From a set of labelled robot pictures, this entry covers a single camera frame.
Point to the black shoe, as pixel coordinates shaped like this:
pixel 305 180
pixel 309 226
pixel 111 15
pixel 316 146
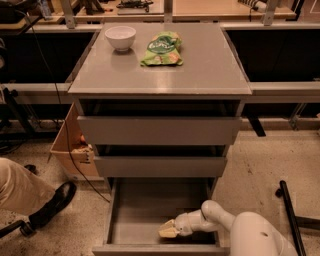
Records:
pixel 31 168
pixel 61 199

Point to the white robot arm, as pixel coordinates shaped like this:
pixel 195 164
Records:
pixel 250 233

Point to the green snack bag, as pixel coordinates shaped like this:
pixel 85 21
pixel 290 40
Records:
pixel 163 50

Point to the grey middle drawer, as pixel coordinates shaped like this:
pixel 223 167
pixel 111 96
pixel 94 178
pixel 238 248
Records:
pixel 125 166

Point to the grey top drawer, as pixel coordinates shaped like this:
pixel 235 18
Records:
pixel 166 131

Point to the beige trouser leg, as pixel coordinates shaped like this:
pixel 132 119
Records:
pixel 21 191

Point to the black chair base leg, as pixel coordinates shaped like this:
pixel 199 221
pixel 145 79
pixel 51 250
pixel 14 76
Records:
pixel 24 227

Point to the white ceramic bowl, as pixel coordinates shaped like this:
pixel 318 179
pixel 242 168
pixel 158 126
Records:
pixel 121 38

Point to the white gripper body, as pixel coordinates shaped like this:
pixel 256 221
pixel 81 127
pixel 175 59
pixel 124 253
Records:
pixel 182 222

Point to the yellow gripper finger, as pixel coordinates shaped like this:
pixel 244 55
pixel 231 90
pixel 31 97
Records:
pixel 168 233
pixel 168 226

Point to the cardboard box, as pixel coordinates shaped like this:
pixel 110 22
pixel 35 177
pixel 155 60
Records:
pixel 74 155

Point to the black stand base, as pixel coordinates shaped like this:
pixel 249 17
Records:
pixel 295 222

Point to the black shoe near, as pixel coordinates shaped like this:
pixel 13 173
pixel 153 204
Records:
pixel 61 199

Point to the wooden workbench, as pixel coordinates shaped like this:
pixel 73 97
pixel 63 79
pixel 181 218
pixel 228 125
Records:
pixel 182 10

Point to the black shoe far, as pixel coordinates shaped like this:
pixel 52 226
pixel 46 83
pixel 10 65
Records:
pixel 31 168

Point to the grey drawer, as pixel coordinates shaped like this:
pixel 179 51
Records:
pixel 166 131
pixel 139 206
pixel 125 166

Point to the grey drawer cabinet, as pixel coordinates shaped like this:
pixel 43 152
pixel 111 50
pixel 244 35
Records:
pixel 161 107

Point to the grey bottom drawer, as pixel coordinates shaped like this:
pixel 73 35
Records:
pixel 139 206

